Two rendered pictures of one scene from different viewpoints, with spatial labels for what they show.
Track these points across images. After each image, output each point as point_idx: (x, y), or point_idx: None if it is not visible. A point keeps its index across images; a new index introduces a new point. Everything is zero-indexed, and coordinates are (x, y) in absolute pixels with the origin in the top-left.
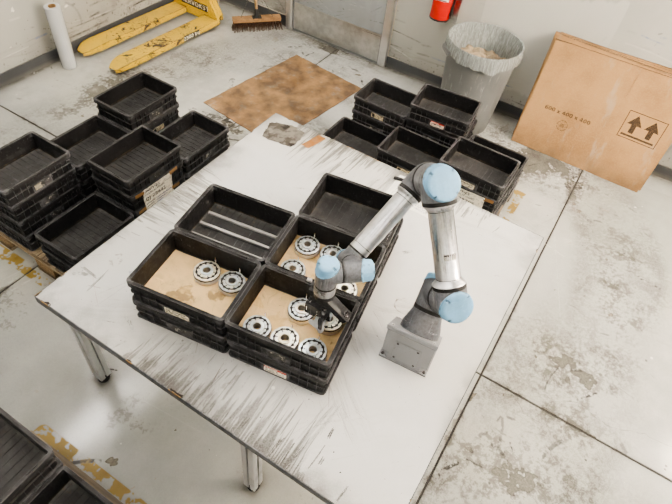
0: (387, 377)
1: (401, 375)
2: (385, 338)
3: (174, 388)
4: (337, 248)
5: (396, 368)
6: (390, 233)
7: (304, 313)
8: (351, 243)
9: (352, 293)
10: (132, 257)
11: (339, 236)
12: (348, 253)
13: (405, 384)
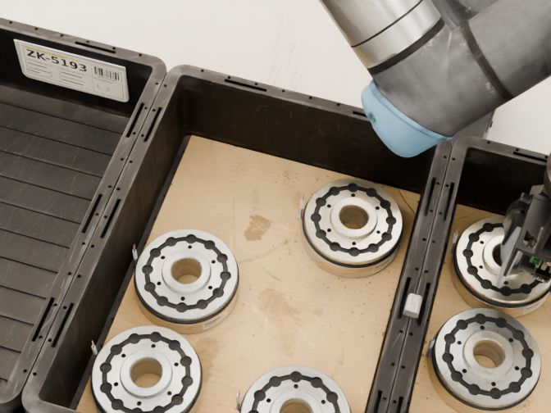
0: (541, 152)
1: (522, 118)
2: (491, 112)
3: None
4: (151, 258)
5: (503, 129)
6: (101, 52)
7: (507, 342)
8: (398, 47)
9: (366, 194)
10: None
11: (119, 234)
12: (448, 61)
13: (548, 109)
